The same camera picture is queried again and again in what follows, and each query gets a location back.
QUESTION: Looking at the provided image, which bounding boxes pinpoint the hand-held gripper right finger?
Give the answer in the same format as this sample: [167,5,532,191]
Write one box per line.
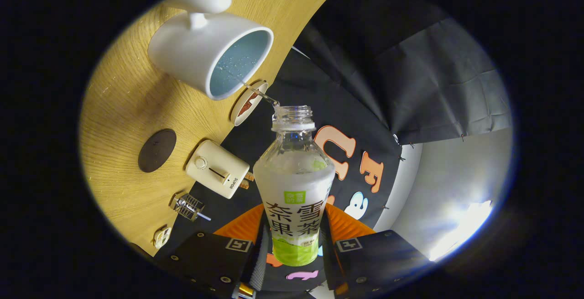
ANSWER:
[319,203,432,297]

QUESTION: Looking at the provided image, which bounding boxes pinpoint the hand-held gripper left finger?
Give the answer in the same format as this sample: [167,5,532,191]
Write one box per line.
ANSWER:
[153,203,271,299]

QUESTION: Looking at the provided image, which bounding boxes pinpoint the clear juice bottle green label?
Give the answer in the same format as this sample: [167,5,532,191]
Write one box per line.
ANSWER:
[253,105,336,267]

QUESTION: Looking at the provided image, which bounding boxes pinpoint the dark brown round coaster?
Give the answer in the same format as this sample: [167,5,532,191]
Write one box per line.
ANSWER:
[138,128,177,173]

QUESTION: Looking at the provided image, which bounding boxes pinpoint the white cup with blue inside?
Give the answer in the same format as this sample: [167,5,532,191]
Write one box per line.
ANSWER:
[147,0,274,101]

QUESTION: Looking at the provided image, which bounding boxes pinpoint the large ceiling light panel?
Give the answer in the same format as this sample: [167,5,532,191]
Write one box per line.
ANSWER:
[429,200,494,262]

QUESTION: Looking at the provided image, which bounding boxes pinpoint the cream white toaster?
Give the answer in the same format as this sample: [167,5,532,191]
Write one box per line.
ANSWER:
[185,140,250,199]

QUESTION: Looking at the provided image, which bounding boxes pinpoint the small round white plate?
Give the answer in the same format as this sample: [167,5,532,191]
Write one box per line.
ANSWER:
[230,80,269,127]

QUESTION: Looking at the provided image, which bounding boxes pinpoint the red brown food pieces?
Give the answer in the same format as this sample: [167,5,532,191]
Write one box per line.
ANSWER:
[240,91,261,116]

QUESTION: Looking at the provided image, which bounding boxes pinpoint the wooden table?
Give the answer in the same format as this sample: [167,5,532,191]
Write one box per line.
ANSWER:
[78,0,354,257]

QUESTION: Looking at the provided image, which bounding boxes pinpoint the black backdrop cloth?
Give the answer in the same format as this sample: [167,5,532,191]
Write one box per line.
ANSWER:
[155,0,514,299]

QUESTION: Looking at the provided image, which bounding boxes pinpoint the small wire basket holder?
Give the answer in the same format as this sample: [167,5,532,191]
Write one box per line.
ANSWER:
[170,192,205,222]

